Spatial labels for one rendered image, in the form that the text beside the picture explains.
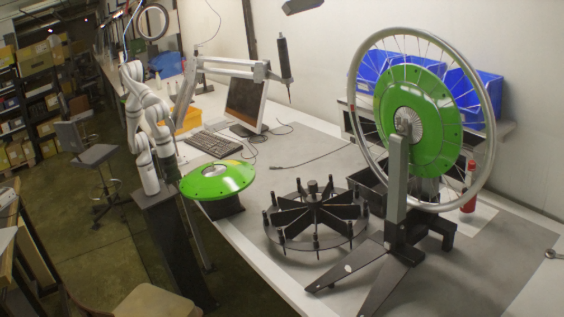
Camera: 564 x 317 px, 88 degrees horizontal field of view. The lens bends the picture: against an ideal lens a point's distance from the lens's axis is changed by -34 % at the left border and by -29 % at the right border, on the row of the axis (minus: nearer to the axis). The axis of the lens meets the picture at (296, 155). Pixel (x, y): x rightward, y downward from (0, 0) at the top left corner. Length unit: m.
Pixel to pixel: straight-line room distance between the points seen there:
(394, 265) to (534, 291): 0.47
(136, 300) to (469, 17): 1.83
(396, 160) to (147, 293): 1.23
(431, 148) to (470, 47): 0.65
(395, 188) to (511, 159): 0.67
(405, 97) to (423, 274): 0.53
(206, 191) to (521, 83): 1.23
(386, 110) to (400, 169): 0.16
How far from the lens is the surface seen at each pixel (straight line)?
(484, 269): 1.23
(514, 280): 1.22
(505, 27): 1.45
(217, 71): 1.73
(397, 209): 1.07
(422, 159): 1.04
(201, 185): 1.49
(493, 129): 0.93
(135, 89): 1.60
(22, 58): 6.69
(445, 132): 0.97
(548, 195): 1.55
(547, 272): 1.28
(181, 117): 2.00
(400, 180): 1.03
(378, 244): 1.18
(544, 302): 1.18
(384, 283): 1.09
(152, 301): 1.74
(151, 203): 1.98
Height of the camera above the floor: 1.73
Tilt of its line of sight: 24 degrees down
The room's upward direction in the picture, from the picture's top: 8 degrees counter-clockwise
